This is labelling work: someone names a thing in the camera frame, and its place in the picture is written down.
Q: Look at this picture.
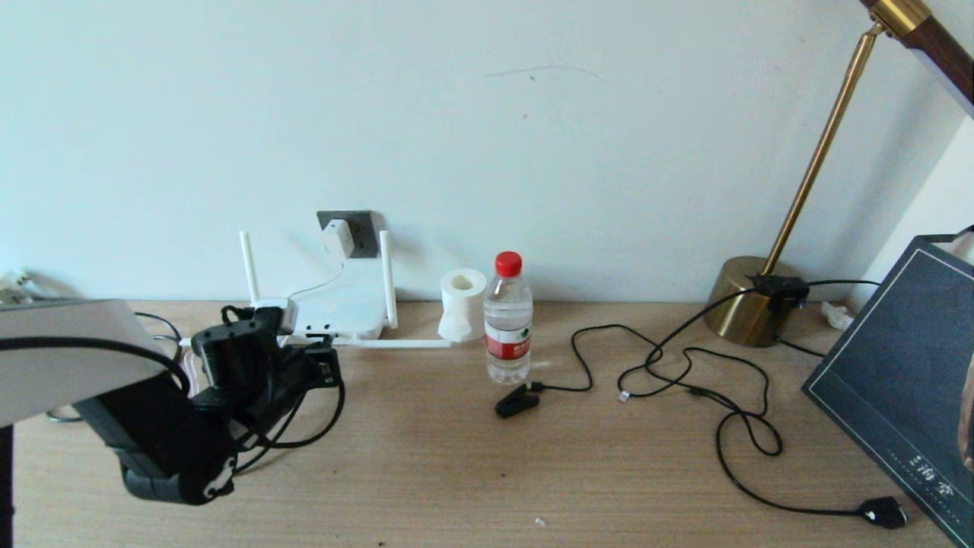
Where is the white power adapter with cable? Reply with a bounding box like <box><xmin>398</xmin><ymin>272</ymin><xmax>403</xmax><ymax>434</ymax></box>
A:
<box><xmin>183</xmin><ymin>219</ymin><xmax>357</xmax><ymax>358</ymax></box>

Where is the black ethernet cable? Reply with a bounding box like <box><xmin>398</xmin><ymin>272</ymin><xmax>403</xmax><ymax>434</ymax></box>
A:
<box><xmin>46</xmin><ymin>311</ymin><xmax>336</xmax><ymax>474</ymax></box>

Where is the white router with antennas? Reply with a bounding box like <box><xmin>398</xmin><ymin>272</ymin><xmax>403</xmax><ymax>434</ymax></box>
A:
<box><xmin>179</xmin><ymin>231</ymin><xmax>453</xmax><ymax>349</ymax></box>

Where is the white toilet paper roll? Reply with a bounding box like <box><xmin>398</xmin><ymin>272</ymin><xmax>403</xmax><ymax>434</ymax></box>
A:
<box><xmin>438</xmin><ymin>268</ymin><xmax>489</xmax><ymax>343</ymax></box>

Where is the water bottle with red cap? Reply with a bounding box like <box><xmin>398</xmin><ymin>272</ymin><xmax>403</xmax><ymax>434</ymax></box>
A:
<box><xmin>484</xmin><ymin>251</ymin><xmax>533</xmax><ymax>384</ymax></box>

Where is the clear plastic object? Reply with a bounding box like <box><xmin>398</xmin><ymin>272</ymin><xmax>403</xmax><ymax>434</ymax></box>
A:
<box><xmin>0</xmin><ymin>268</ymin><xmax>35</xmax><ymax>304</ymax></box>

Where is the brass desk lamp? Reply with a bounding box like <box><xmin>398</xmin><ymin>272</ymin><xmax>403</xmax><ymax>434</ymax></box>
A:
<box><xmin>702</xmin><ymin>0</ymin><xmax>974</xmax><ymax>349</ymax></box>

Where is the black inline adapter box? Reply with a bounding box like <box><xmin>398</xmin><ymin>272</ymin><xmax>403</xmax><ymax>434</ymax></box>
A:
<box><xmin>747</xmin><ymin>276</ymin><xmax>810</xmax><ymax>313</ymax></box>

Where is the dark teal gift bag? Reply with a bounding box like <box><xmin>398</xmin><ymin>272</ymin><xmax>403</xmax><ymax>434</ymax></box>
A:
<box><xmin>801</xmin><ymin>225</ymin><xmax>974</xmax><ymax>548</ymax></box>

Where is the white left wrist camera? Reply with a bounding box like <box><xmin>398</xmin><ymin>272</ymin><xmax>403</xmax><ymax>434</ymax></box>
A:
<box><xmin>253</xmin><ymin>298</ymin><xmax>300</xmax><ymax>336</ymax></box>

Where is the grey wall socket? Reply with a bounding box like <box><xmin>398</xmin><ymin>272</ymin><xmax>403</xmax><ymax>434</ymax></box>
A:
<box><xmin>316</xmin><ymin>210</ymin><xmax>380</xmax><ymax>259</ymax></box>

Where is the black clip charger with cable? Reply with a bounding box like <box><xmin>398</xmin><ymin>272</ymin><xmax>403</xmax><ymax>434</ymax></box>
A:
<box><xmin>495</xmin><ymin>325</ymin><xmax>663</xmax><ymax>419</ymax></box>

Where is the black cable with silver connector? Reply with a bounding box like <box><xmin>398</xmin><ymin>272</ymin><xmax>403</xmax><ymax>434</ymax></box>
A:
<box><xmin>616</xmin><ymin>288</ymin><xmax>758</xmax><ymax>402</ymax></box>

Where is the black power cord with plug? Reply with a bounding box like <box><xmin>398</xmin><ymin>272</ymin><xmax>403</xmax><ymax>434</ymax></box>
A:
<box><xmin>645</xmin><ymin>346</ymin><xmax>909</xmax><ymax>530</ymax></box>

